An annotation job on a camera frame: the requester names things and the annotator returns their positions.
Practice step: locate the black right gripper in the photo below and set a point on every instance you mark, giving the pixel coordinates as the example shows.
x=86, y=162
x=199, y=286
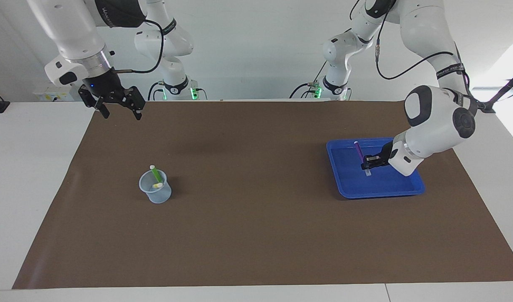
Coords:
x=103, y=86

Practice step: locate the purple marker pen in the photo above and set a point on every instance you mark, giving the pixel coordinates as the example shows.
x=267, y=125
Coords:
x=359, y=152

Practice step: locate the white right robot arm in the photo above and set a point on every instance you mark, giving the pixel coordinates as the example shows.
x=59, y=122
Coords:
x=72, y=29

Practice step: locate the translucent plastic cup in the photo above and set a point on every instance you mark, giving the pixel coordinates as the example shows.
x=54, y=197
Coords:
x=160, y=196

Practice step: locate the blue plastic tray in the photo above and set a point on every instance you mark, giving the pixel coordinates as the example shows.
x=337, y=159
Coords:
x=353, y=184

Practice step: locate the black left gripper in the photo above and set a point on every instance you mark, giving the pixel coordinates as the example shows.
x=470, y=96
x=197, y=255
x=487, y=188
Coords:
x=386, y=153

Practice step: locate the green marker pen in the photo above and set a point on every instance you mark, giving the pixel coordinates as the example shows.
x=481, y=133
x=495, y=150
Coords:
x=155, y=174

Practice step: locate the brown table mat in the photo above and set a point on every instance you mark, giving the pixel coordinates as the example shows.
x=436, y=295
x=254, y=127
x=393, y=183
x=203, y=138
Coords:
x=256, y=235

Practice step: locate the black camera stand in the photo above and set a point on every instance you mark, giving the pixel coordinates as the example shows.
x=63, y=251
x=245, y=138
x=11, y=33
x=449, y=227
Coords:
x=488, y=109

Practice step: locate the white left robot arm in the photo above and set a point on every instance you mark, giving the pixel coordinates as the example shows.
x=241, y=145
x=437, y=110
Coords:
x=441, y=121

